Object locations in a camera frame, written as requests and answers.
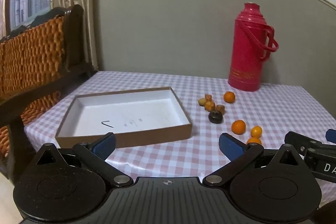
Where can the dark water chestnut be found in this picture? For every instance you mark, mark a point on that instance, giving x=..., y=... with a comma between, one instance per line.
x=215, y=117

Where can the dark wooden sofa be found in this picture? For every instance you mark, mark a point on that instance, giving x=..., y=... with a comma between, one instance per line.
x=76, y=29

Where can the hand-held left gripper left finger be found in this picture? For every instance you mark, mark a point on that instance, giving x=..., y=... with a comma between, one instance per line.
x=105, y=144

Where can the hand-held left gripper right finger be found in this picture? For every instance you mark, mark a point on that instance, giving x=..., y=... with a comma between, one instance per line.
x=231, y=144

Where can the small yellowish round nut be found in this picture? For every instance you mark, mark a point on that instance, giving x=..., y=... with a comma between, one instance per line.
x=202, y=101

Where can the red thermos flask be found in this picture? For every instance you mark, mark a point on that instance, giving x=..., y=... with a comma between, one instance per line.
x=246, y=56

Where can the small orange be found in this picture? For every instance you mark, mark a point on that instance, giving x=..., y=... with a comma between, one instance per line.
x=254, y=140
x=256, y=131
x=238, y=126
x=229, y=97

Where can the orange woven sofa cushion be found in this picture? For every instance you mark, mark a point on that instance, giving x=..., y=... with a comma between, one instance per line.
x=31, y=56

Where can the pink checked tablecloth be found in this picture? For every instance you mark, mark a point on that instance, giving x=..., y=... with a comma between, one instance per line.
x=162, y=82

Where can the stubby brown nut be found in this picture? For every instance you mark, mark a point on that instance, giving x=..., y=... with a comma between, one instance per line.
x=220, y=108

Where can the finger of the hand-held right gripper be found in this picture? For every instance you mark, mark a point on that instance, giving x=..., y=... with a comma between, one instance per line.
x=302, y=141
x=331, y=135

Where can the shallow brown cardboard box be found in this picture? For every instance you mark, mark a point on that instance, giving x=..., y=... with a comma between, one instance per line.
x=131, y=113

